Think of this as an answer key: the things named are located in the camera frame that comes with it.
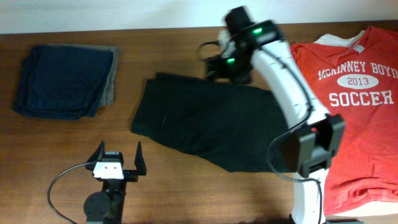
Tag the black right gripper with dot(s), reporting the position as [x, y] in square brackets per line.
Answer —
[216, 69]

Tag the folded navy blue garment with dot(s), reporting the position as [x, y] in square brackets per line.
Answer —
[63, 82]

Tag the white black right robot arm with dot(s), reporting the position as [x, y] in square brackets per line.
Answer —
[314, 134]

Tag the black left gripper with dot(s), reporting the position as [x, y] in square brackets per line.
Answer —
[130, 175]

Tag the red soccer t-shirt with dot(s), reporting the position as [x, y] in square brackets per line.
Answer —
[357, 130]

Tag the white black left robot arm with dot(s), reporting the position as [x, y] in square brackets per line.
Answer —
[106, 206]

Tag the folded grey garment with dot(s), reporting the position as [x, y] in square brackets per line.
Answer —
[108, 93]

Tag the white garment under red shirt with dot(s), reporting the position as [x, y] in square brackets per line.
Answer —
[339, 40]

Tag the black shorts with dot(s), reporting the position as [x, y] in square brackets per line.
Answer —
[228, 125]

